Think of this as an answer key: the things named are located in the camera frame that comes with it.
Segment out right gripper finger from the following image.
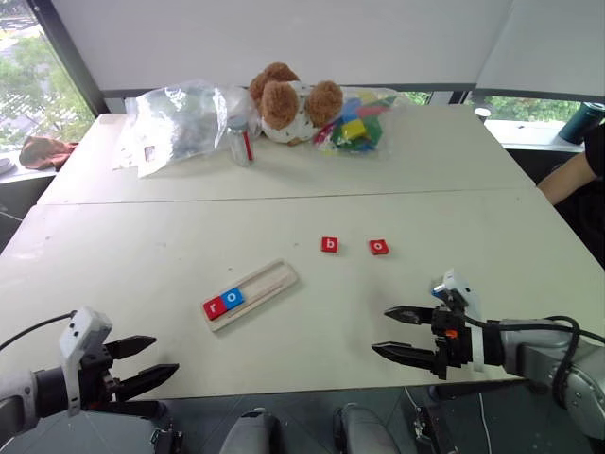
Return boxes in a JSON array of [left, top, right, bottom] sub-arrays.
[[371, 342, 440, 375], [383, 306, 436, 327]]

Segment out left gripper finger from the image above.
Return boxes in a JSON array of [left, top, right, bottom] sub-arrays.
[[104, 335, 158, 359], [112, 362, 181, 402]]

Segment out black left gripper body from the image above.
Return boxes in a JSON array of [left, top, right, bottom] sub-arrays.
[[78, 342, 125, 413]]

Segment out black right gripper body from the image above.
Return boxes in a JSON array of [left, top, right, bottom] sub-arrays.
[[427, 290, 475, 381]]

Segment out red letter tile r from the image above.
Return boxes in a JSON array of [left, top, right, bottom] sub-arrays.
[[202, 296, 230, 322]]

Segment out blue letter tile o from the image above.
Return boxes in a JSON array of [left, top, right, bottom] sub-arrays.
[[220, 286, 249, 311]]

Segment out wooden letter tray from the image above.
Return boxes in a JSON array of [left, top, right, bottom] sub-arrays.
[[201, 258, 301, 333]]

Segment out plastic bag of coloured blocks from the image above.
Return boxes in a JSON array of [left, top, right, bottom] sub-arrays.
[[309, 86, 408, 162]]

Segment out grey rounded shape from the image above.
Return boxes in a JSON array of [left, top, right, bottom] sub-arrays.
[[219, 407, 285, 454], [333, 402, 403, 454]]

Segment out brown cloth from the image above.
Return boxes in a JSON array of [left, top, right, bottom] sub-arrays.
[[18, 135, 79, 172]]

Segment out clear jar with red label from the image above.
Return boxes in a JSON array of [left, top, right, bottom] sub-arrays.
[[227, 123, 257, 167]]

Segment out clear plastic bag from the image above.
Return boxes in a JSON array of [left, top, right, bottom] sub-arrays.
[[112, 79, 260, 180]]

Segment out brown teddy bear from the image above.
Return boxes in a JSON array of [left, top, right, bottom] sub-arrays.
[[249, 61, 345, 147]]

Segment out dark green tumbler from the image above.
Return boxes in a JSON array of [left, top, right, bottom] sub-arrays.
[[558, 101, 605, 145]]

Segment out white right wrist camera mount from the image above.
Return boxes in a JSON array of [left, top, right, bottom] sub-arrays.
[[430, 268, 486, 373]]

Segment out thin white cable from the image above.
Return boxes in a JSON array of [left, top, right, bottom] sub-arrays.
[[477, 391, 495, 451]]

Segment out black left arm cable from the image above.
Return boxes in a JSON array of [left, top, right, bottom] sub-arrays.
[[0, 310, 78, 354]]

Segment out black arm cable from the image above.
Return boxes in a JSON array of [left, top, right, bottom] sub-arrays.
[[465, 314, 605, 409], [0, 310, 78, 354]]

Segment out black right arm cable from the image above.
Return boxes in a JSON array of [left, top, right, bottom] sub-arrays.
[[465, 314, 605, 409]]

